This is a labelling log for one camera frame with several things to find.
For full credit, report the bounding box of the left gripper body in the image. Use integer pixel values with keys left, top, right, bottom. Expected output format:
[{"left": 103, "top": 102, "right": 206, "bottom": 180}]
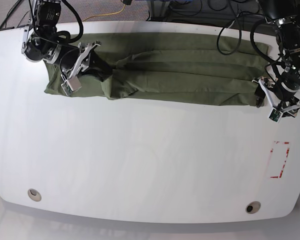
[{"left": 252, "top": 77, "right": 300, "bottom": 119}]

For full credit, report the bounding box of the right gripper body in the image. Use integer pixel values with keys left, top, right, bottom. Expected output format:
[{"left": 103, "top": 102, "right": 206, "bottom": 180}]
[{"left": 60, "top": 41, "right": 101, "bottom": 83}]

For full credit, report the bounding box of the green t-shirt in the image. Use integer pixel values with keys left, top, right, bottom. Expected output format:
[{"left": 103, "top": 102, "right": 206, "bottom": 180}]
[{"left": 43, "top": 32, "right": 270, "bottom": 108}]

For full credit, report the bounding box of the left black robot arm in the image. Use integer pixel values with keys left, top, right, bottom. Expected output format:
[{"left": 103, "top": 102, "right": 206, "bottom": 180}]
[{"left": 250, "top": 0, "right": 300, "bottom": 123}]

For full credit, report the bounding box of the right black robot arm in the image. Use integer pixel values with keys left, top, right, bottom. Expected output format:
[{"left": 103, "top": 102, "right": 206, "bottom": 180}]
[{"left": 21, "top": 0, "right": 113, "bottom": 96}]

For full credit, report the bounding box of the red tape rectangle marking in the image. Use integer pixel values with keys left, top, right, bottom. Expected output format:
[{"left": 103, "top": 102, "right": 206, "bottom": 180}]
[{"left": 266, "top": 141, "right": 290, "bottom": 179}]

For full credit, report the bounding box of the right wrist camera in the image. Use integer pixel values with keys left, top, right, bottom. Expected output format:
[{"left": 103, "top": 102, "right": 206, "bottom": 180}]
[{"left": 61, "top": 77, "right": 82, "bottom": 97}]

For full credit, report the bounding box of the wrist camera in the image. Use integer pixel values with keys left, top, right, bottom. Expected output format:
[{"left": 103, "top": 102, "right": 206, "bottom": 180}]
[
  {"left": 61, "top": 77, "right": 82, "bottom": 97},
  {"left": 268, "top": 108, "right": 284, "bottom": 123}
]

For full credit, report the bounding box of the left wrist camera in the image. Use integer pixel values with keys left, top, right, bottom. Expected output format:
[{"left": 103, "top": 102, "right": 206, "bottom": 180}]
[{"left": 268, "top": 108, "right": 284, "bottom": 123}]

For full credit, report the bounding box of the yellow cable on floor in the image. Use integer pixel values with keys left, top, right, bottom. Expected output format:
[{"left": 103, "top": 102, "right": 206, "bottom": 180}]
[{"left": 82, "top": 2, "right": 127, "bottom": 23}]

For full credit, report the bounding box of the right table cable grommet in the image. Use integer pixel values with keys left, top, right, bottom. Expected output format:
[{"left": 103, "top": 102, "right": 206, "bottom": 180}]
[{"left": 245, "top": 201, "right": 261, "bottom": 215}]

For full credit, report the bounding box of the table cable grommet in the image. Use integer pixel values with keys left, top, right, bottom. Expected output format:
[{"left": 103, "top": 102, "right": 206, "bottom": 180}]
[
  {"left": 27, "top": 189, "right": 42, "bottom": 202},
  {"left": 245, "top": 201, "right": 261, "bottom": 215}
]

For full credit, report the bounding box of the left table cable grommet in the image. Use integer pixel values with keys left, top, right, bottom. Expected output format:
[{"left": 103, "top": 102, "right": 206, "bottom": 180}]
[{"left": 27, "top": 189, "right": 42, "bottom": 202}]

